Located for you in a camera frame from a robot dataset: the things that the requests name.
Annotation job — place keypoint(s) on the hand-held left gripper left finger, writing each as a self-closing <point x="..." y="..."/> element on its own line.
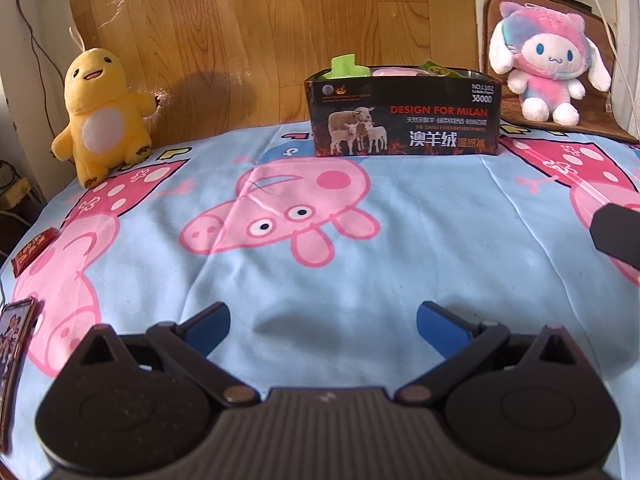
<point x="207" y="322"/>

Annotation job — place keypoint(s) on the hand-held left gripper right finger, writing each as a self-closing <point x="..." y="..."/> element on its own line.
<point x="440" y="322"/>

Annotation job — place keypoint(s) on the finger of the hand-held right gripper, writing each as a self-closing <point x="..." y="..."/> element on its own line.
<point x="617" y="232"/>

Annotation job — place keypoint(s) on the black printed cardboard box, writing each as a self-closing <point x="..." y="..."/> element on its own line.
<point x="400" y="125"/>

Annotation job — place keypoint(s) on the small green snack packet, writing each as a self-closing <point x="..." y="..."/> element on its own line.
<point x="435" y="69"/>

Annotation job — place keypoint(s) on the pink snack packet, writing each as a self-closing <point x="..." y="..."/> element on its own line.
<point x="397" y="72"/>

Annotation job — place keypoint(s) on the light green spout pouch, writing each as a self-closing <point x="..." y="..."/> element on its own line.
<point x="345" y="66"/>

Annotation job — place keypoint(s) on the printed blanket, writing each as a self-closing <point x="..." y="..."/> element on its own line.
<point x="400" y="240"/>

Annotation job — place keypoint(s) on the brown seat cushion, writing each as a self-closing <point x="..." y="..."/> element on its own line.
<point x="600" y="105"/>

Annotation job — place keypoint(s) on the pink white plush toy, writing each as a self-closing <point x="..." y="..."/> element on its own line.
<point x="545" y="60"/>

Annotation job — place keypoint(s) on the small red packet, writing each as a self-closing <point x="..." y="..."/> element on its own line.
<point x="34" y="251"/>

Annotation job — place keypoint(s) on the dark printed card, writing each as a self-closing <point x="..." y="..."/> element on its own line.
<point x="15" y="360"/>

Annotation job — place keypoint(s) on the beige power strip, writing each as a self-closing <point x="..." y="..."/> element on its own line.
<point x="15" y="192"/>

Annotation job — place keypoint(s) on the yellow plush toy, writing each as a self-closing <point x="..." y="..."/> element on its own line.
<point x="100" y="110"/>

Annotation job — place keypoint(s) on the wooden headboard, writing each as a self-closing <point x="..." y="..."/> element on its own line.
<point x="225" y="35"/>

